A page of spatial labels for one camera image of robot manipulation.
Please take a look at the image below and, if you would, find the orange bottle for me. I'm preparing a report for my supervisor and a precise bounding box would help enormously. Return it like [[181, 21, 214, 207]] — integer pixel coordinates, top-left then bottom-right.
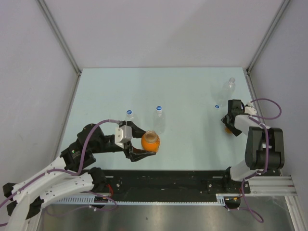
[[141, 130, 160, 153]]

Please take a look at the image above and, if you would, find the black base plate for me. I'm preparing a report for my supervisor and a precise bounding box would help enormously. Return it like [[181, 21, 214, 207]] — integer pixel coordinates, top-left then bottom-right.
[[103, 169, 242, 194]]

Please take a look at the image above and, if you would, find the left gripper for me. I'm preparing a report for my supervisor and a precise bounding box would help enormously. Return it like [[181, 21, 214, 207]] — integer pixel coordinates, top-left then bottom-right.
[[91, 121, 156, 161]]

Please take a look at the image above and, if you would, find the aluminium frame post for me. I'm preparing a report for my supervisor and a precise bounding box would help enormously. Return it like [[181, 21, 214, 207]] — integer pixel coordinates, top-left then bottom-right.
[[245, 0, 292, 74], [36, 0, 81, 76]]

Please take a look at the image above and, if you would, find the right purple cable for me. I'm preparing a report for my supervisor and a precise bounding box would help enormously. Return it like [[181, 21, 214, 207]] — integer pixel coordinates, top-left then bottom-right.
[[240, 98, 282, 222]]

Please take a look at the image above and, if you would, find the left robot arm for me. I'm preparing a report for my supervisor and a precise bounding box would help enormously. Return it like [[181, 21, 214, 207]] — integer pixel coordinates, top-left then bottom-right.
[[1, 119, 156, 219]]

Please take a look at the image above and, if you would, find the slotted cable duct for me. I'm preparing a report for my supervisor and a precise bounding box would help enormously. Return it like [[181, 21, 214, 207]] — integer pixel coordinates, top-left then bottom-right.
[[47, 192, 241, 208]]

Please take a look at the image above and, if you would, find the clear bottle blue cap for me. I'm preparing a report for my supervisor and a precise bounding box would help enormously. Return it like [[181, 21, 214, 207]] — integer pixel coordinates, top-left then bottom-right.
[[152, 105, 167, 135], [126, 110, 139, 125]]

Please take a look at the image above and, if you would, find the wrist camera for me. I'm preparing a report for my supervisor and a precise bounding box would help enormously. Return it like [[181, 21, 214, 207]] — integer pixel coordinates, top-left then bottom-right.
[[244, 102, 257, 116], [115, 125, 132, 148]]

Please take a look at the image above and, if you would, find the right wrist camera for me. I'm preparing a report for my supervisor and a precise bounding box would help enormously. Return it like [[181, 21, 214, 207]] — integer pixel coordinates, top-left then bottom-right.
[[244, 102, 257, 116]]

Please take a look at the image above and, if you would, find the clear plastic bottle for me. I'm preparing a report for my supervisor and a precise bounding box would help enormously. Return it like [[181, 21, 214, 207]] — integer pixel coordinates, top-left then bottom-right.
[[217, 77, 235, 107]]

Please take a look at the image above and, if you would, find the right aluminium frame post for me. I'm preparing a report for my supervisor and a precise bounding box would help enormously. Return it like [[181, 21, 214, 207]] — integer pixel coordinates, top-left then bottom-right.
[[245, 0, 292, 74]]

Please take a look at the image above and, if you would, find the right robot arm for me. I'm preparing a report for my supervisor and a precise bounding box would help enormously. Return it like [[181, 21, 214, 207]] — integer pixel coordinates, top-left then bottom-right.
[[221, 98, 285, 193]]

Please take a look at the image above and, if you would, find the left aluminium frame post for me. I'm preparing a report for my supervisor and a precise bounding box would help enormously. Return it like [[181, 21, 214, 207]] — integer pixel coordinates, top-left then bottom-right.
[[36, 0, 81, 76]]

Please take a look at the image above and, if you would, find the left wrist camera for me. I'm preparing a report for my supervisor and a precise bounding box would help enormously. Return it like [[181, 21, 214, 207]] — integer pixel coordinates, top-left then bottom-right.
[[115, 125, 132, 148]]

